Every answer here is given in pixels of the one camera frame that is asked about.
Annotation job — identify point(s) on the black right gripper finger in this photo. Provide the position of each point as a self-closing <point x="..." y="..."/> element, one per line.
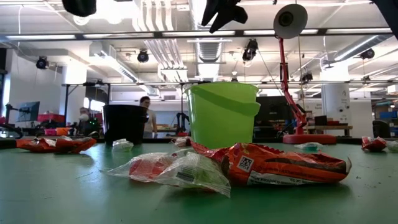
<point x="230" y="12"/>
<point x="211" y="11"/>

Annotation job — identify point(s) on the red candies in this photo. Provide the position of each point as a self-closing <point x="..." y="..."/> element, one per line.
<point x="34" y="145"/>

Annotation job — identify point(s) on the clear green candy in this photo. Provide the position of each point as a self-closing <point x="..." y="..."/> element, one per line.
<point x="199" y="174"/>
<point x="309" y="147"/>

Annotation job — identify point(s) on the black background robot arm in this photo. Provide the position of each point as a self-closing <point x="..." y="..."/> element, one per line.
<point x="183" y="124"/>

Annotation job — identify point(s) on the clear wrapped red candy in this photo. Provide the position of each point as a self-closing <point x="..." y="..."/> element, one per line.
<point x="146" y="168"/>
<point x="182" y="142"/>

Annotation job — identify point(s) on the red white candy packet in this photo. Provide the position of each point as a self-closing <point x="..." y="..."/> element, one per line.
<point x="373" y="144"/>

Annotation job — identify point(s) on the black beam light strips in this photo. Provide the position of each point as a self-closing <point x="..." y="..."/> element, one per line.
<point x="199" y="33"/>

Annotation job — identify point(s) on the black ceiling spotlight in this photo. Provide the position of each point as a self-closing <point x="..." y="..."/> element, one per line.
<point x="367" y="53"/>
<point x="42" y="63"/>
<point x="250" y="49"/>
<point x="143" y="56"/>

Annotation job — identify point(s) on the large black screen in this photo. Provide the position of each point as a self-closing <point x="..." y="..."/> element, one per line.
<point x="276" y="110"/>

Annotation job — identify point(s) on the person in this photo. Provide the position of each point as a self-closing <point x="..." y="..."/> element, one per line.
<point x="84" y="119"/>
<point x="150" y="121"/>

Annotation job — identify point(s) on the lime green plastic bucket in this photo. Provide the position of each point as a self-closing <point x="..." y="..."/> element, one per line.
<point x="217" y="124"/>

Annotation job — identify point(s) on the computer monitor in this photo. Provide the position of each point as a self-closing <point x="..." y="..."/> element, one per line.
<point x="28" y="111"/>

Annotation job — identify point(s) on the orange bin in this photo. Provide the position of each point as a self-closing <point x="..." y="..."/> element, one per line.
<point x="62" y="131"/>

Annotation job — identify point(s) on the black plastic bucket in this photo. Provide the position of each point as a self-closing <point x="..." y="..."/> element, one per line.
<point x="126" y="124"/>

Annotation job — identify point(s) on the white pillar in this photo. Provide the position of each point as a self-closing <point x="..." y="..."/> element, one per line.
<point x="335" y="105"/>

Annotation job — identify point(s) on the red desk lamp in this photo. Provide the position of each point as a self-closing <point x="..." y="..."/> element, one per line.
<point x="308" y="139"/>

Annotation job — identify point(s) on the wooden workbench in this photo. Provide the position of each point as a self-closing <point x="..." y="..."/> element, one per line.
<point x="329" y="127"/>

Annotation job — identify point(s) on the green table mat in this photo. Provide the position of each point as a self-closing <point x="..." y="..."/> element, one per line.
<point x="62" y="193"/>

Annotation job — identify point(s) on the black chair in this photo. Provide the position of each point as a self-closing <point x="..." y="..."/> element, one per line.
<point x="381" y="129"/>

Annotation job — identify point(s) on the silver ventilation duct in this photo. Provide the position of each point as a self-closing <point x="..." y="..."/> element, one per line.
<point x="357" y="46"/>
<point x="208" y="53"/>

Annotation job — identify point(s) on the black metal rack frame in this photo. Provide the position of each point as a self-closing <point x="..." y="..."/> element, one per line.
<point x="66" y="105"/>

